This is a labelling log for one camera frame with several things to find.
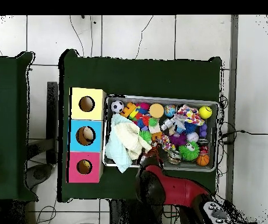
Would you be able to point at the green puffer toy with eyes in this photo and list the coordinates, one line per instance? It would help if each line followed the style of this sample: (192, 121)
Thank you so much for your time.
(145, 136)
(188, 151)

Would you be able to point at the grey plastic base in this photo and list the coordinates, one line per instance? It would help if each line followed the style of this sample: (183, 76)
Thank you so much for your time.
(39, 173)

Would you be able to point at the small soccer ball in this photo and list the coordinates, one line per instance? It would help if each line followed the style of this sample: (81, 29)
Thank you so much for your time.
(117, 106)

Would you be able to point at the yellow plush toy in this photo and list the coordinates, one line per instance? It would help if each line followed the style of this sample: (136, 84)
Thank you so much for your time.
(86, 164)

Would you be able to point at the white polka dot cloth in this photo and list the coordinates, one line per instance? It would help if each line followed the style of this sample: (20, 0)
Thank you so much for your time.
(191, 114)

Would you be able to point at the yellow smiley ball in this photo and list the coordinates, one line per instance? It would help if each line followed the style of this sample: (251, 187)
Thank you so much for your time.
(205, 112)

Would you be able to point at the wooden box with three holes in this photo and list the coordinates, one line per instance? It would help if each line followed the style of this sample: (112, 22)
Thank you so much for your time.
(74, 144)

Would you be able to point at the mint green cloth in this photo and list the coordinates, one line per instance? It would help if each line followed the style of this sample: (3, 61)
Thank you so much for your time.
(116, 152)

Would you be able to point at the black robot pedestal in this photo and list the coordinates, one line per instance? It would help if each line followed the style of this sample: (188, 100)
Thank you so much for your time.
(122, 214)

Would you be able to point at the orange foam disc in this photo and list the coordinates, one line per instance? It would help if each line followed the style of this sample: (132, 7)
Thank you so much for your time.
(156, 110)

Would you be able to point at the shallow metal mesh bin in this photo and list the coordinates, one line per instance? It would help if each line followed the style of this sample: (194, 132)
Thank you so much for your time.
(194, 166)

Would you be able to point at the clear plastic bottle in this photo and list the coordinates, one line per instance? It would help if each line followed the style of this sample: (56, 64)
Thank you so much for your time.
(178, 124)

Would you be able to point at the small orange basketball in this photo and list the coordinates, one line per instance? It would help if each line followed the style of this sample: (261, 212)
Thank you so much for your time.
(203, 160)

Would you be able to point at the cream muslin cloth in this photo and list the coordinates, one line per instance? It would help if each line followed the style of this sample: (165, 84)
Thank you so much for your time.
(131, 138)

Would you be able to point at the black upright panel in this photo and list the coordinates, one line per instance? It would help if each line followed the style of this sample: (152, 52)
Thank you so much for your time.
(52, 116)

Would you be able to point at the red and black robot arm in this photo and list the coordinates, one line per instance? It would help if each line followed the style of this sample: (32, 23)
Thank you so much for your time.
(180, 189)

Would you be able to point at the dark green table cloth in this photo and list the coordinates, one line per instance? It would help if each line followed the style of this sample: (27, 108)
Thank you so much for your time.
(136, 77)
(8, 116)

